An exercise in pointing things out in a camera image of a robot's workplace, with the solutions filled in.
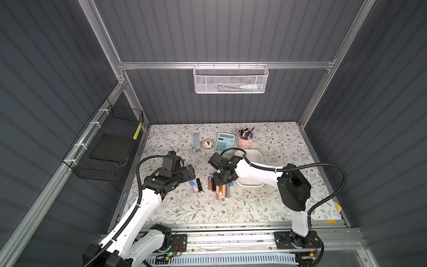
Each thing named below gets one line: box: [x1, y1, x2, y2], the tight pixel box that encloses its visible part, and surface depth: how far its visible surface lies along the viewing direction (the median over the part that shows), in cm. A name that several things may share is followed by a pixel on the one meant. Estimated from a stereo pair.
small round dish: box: [201, 138, 216, 150], surface depth 110 cm
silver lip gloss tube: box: [225, 183, 230, 199], surface depth 91 cm
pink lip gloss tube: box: [215, 185, 220, 201], surface depth 90 cm
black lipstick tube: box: [196, 178, 203, 195], surface depth 93 cm
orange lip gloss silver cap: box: [207, 175, 213, 191], surface depth 92 cm
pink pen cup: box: [237, 125, 256, 150], surface depth 101 cm
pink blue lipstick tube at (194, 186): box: [189, 180, 200, 193], surface depth 93 cm
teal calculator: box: [214, 132, 236, 155], surface depth 111 cm
